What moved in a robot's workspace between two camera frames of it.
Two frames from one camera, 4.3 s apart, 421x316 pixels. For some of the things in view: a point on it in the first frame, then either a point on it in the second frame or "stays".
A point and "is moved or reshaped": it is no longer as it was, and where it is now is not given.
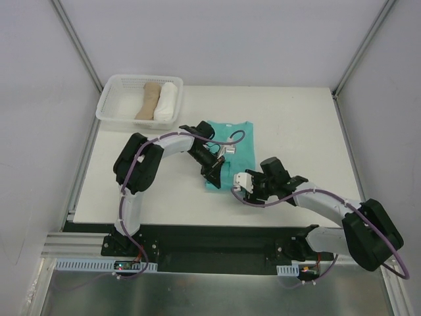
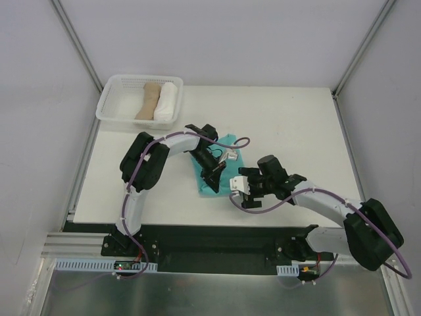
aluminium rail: [74, 245] stays
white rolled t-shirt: [166, 108] stays
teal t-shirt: [243, 159] is moved or reshaped
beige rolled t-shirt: [151, 95] stays
